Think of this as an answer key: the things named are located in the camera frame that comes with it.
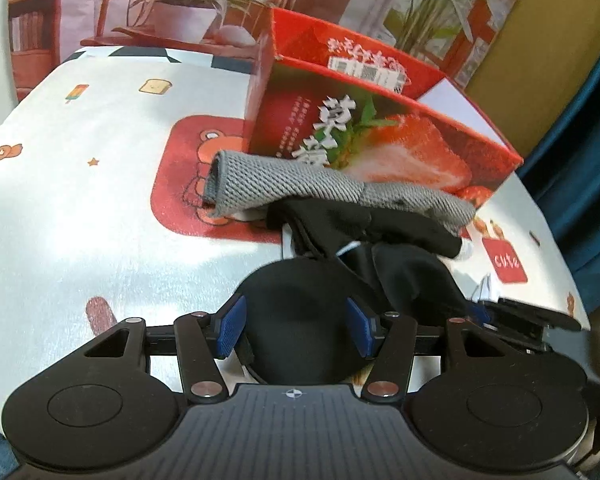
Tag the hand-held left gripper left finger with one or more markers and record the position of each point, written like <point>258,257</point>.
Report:
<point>230,325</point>

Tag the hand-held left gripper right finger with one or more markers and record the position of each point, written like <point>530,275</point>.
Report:
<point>361,327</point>

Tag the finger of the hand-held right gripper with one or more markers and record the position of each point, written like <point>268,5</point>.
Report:
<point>522,340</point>
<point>520,316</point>

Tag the black padded cloth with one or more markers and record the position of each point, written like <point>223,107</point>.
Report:
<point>300,320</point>

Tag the black glove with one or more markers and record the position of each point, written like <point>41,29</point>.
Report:
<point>330,220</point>

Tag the grey knit cloth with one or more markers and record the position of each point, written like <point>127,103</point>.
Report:
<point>280,180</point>

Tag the red cardboard box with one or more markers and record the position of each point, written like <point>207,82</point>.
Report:
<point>300,110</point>

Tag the teal curtain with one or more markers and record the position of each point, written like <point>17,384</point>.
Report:
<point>580,185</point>

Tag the cartoon printed tablecloth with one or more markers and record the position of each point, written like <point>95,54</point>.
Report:
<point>105,210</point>

